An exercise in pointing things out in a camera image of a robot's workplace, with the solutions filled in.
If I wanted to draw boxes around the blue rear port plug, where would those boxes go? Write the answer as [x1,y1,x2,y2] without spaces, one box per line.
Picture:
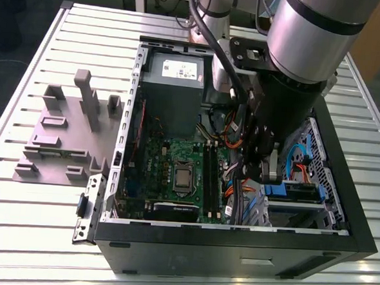
[76,192,90,218]

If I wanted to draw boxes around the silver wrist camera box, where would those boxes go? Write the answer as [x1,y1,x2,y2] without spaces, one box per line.
[209,55,247,95]

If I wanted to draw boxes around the hard disk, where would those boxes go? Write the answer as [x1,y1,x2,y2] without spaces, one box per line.
[259,181,327,206]

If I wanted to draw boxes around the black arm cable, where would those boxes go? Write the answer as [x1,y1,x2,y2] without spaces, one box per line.
[182,0,253,103]

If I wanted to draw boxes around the metal disk bay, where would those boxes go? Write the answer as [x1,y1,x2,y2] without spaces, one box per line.
[256,181,340,232]

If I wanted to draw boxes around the grey power supply unit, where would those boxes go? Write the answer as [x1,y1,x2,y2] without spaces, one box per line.
[137,50,206,141]

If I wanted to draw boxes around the orange power wires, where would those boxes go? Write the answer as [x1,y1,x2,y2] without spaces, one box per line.
[220,108,264,202]

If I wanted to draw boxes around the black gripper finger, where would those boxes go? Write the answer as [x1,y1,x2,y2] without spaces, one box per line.
[260,141,286,187]
[235,119,269,183]

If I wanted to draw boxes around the blue data wire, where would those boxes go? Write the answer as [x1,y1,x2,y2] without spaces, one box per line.
[284,132,313,183]

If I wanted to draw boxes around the black graphics card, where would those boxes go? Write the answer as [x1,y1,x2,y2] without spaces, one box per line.
[114,194,203,224]

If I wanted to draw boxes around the green motherboard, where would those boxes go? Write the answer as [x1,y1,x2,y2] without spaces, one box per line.
[114,133,241,227]

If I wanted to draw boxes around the grey parts rack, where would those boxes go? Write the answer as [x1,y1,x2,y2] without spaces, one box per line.
[12,65,129,190]

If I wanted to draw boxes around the CPU socket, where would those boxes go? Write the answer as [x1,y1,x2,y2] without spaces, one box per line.
[169,159,198,201]

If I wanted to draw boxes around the silver CPU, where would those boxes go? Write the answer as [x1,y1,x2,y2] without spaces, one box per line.
[173,168,193,188]

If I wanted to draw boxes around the black RAM slot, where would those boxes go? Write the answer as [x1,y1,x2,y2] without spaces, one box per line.
[199,141,217,218]

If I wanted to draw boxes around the black cable bundle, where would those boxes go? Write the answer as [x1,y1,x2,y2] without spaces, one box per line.
[229,177,250,227]

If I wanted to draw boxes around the black open PC case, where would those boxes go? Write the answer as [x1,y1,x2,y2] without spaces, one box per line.
[70,31,380,285]

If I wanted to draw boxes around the orange black disk power wire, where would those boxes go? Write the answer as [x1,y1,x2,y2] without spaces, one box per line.
[289,161,317,186]

